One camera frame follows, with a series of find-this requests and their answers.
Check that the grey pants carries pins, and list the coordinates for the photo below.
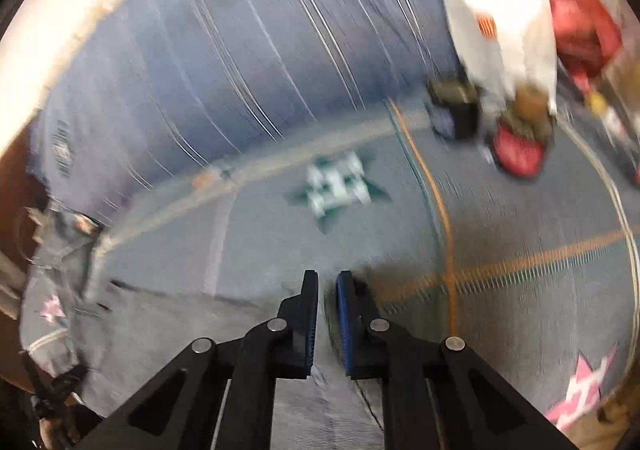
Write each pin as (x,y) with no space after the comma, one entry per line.
(322,412)

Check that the brown wooden bed frame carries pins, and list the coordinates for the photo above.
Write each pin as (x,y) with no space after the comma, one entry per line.
(15,210)

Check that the white plastic bag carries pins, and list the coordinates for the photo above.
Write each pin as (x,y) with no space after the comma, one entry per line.
(500,0)

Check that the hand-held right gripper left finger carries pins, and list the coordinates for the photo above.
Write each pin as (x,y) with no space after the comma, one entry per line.
(306,330)

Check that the red bag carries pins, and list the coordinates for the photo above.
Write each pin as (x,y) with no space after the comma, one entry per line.
(580,15)

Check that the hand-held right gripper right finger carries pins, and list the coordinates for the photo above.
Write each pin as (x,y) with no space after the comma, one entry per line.
(345,330)

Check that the blue plaid pillow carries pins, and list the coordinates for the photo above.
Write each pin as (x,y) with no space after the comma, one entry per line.
(240,55)

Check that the dark small box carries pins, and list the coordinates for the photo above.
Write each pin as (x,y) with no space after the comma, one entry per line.
(457,110)

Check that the red small pouch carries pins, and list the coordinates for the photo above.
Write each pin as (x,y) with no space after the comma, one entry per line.
(520,152)

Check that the grey star-printed bedsheet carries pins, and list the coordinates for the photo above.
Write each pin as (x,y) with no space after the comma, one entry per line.
(510,210)

